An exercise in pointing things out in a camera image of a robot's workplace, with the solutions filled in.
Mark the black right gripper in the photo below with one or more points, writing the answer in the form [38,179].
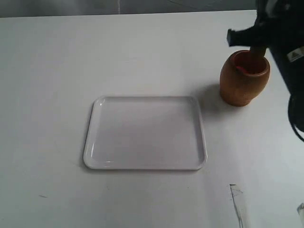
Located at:
[279,24]

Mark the dark brown wooden pestle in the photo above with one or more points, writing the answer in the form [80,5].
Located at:
[258,52]

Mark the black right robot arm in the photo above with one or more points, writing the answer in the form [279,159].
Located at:
[291,67]

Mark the brown wooden mortar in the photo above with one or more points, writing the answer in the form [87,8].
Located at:
[237,88]

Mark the clear tape strip on table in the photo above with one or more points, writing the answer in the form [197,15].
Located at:
[239,205]

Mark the white rectangular plastic tray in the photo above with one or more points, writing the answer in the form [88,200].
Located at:
[145,133]

